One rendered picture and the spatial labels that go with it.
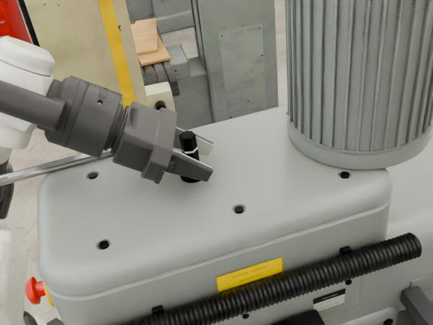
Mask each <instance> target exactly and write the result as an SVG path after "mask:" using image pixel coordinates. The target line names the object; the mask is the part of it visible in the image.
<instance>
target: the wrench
mask: <svg viewBox="0 0 433 325"><path fill-rule="evenodd" d="M110 152H111V147H110V149H108V150H106V151H105V150H103V151H102V154H101V157H100V159H103V158H105V157H110V156H113V155H114V154H112V153H110ZM96 160H98V158H95V157H92V156H89V155H86V154H83V153H81V154H79V155H74V156H71V157H67V158H63V159H59V160H56V161H52V162H48V163H44V164H40V165H37V166H33V167H30V168H25V169H23V170H18V171H15V172H11V173H6V174H4V175H0V186H3V185H6V184H10V183H13V182H17V181H22V180H25V179H29V178H32V177H37V176H39V175H44V174H46V173H51V172H55V171H58V170H62V169H65V168H69V167H72V166H77V165H80V164H84V163H88V162H91V161H96Z"/></svg>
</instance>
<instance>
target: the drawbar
mask: <svg viewBox="0 0 433 325"><path fill-rule="evenodd" d="M179 139H180V145H181V148H182V149H183V150H184V151H185V152H192V151H193V150H194V149H195V148H196V147H197V140H196V136H195V134H194V133H193V132H192V131H185V132H182V133H181V134H180V135H179ZM182 153H183V154H185V155H187V156H189V157H192V158H194V159H196V160H198V161H200V160H199V155H198V149H197V150H196V151H195V152H194V153H184V152H183V151H182ZM187 180H188V183H195V182H199V181H200V180H197V179H192V178H189V177H187Z"/></svg>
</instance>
